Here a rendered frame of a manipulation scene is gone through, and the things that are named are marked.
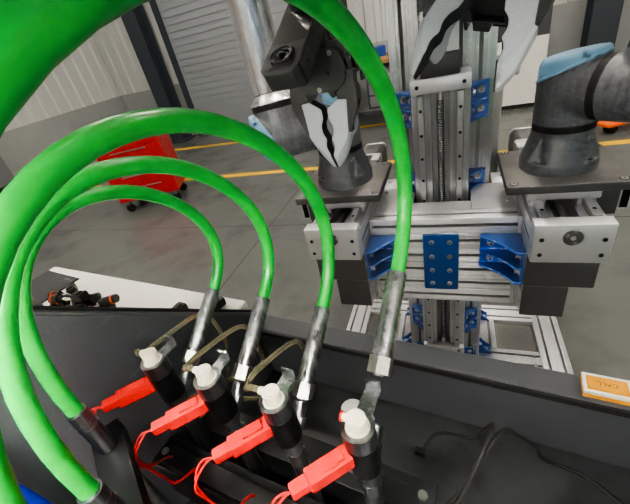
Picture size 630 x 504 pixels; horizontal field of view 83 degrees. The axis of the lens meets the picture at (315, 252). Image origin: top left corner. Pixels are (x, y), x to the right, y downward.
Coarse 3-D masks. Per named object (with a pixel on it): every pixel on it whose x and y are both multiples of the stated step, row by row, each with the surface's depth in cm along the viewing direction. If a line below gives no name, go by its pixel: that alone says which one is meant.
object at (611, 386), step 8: (592, 376) 46; (592, 384) 45; (600, 384) 45; (608, 384) 44; (616, 384) 44; (624, 384) 44; (608, 392) 44; (616, 392) 43; (624, 392) 43; (608, 400) 44; (616, 400) 43
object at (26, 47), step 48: (0, 0) 7; (48, 0) 7; (96, 0) 8; (144, 0) 9; (288, 0) 15; (336, 0) 17; (0, 48) 6; (48, 48) 7; (0, 96) 6; (384, 96) 26
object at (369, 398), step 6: (366, 390) 31; (372, 390) 31; (378, 390) 31; (366, 396) 31; (372, 396) 31; (378, 396) 30; (360, 402) 30; (366, 402) 30; (372, 402) 30; (360, 408) 30; (366, 408) 30; (372, 408) 30; (372, 414) 29
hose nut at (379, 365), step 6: (372, 354) 32; (372, 360) 32; (378, 360) 31; (384, 360) 31; (390, 360) 31; (372, 366) 31; (378, 366) 31; (384, 366) 31; (390, 366) 31; (378, 372) 31; (384, 372) 31; (390, 372) 31
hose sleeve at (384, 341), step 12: (396, 276) 33; (396, 288) 33; (384, 300) 33; (396, 300) 33; (384, 312) 33; (396, 312) 32; (384, 324) 32; (396, 324) 32; (384, 336) 32; (384, 348) 31
